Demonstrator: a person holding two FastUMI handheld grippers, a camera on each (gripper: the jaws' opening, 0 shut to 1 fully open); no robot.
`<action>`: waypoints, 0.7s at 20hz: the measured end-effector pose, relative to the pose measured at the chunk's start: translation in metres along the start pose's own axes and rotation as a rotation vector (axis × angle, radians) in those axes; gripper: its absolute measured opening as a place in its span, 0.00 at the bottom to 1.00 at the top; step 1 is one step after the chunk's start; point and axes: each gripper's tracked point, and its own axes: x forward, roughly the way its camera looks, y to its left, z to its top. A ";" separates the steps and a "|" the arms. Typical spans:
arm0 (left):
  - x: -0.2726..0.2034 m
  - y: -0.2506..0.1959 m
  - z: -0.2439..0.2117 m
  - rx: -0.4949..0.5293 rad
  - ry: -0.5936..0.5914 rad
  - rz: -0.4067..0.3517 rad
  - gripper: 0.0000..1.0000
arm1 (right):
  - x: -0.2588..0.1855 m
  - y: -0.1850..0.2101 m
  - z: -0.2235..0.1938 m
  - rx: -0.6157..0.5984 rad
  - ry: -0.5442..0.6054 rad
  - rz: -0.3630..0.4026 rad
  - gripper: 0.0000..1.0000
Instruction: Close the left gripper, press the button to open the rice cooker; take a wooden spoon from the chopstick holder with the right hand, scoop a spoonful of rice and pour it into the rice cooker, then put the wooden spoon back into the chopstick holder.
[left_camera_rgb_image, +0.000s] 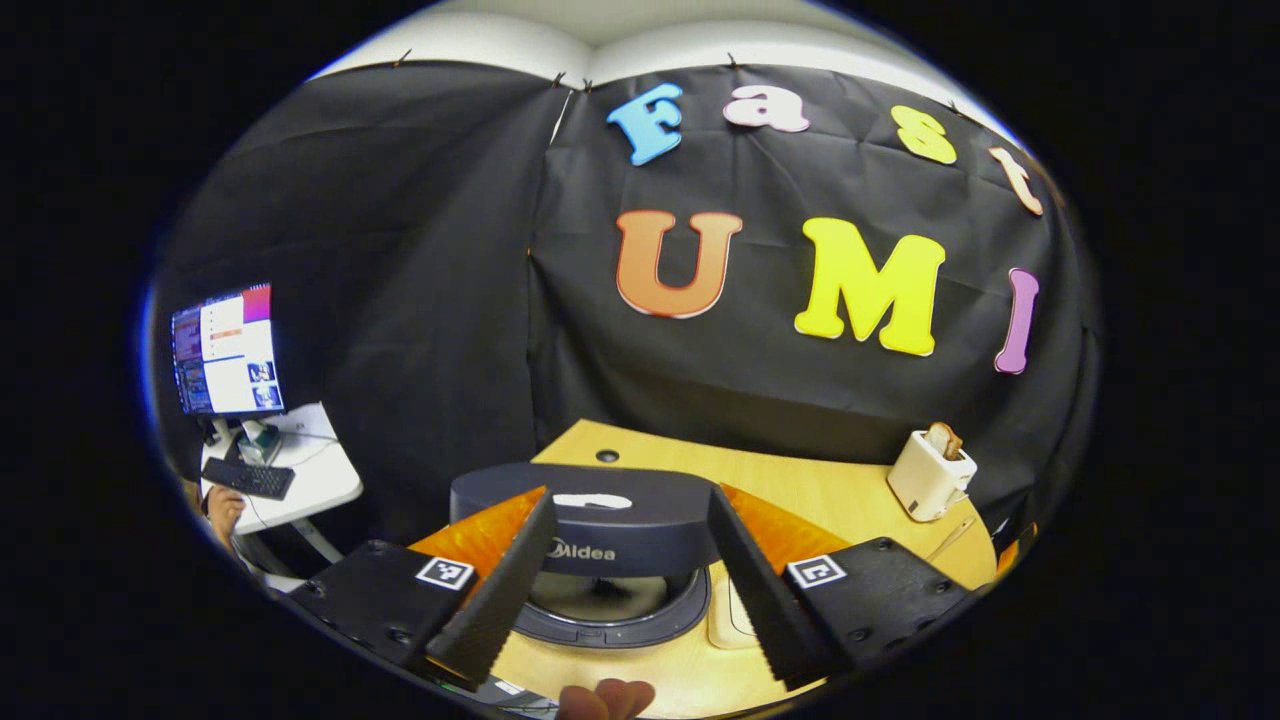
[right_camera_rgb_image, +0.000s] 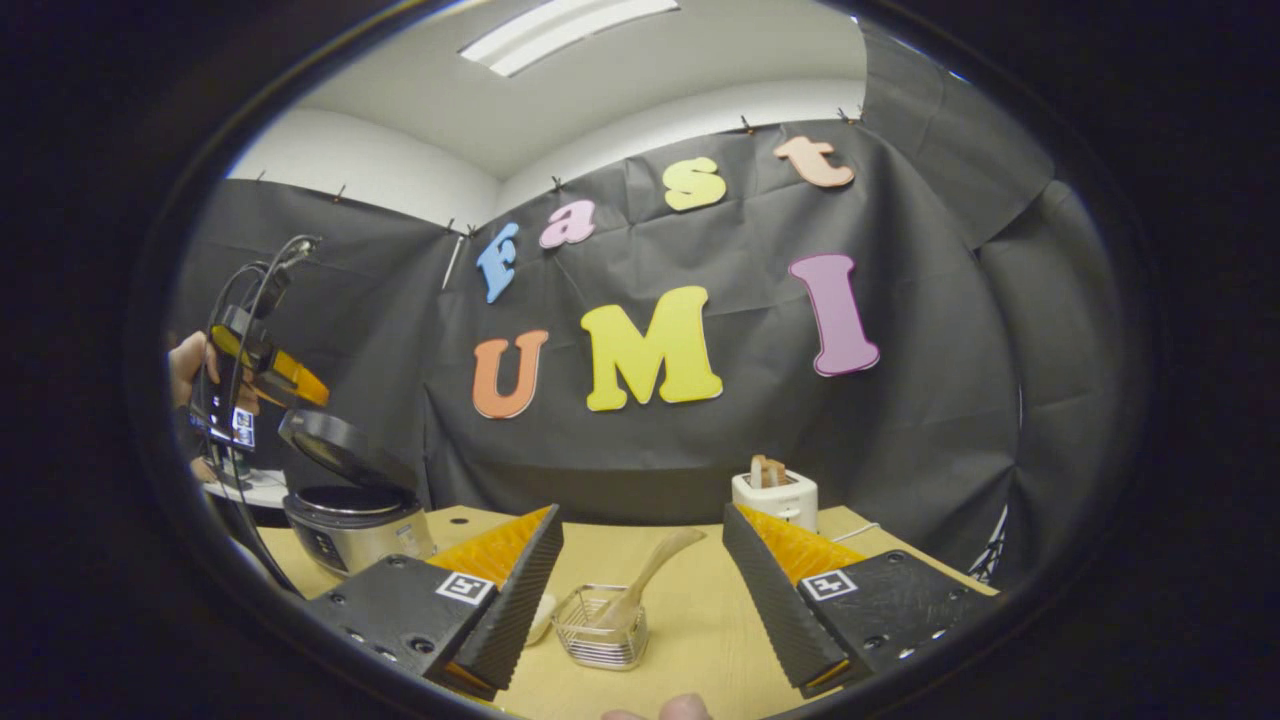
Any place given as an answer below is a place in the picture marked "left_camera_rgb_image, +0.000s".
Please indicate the black backdrop cloth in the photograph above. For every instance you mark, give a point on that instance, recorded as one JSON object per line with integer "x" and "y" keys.
{"x": 400, "y": 250}

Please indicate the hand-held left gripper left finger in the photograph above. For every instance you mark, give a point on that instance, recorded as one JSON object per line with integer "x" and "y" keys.
{"x": 380, "y": 595}

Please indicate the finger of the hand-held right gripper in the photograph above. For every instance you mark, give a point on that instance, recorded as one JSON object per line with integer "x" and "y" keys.
{"x": 1012, "y": 553}

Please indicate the white toaster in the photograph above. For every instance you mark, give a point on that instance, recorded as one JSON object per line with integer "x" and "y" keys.
{"x": 925, "y": 480}

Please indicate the toasted bread slice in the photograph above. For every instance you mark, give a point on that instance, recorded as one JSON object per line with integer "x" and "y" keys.
{"x": 945, "y": 440}

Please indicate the dark grey rice cooker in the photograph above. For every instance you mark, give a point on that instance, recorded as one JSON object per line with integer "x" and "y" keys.
{"x": 640, "y": 530}

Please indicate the white side table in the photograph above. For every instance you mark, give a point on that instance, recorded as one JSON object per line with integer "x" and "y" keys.
{"x": 320, "y": 470}

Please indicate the computer monitor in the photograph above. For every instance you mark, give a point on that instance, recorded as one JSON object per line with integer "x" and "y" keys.
{"x": 235, "y": 350}

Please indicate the black keyboard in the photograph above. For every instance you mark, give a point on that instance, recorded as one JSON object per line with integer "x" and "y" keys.
{"x": 250, "y": 478}

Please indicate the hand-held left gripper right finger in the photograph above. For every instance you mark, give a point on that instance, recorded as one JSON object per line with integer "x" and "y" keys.
{"x": 890, "y": 595}

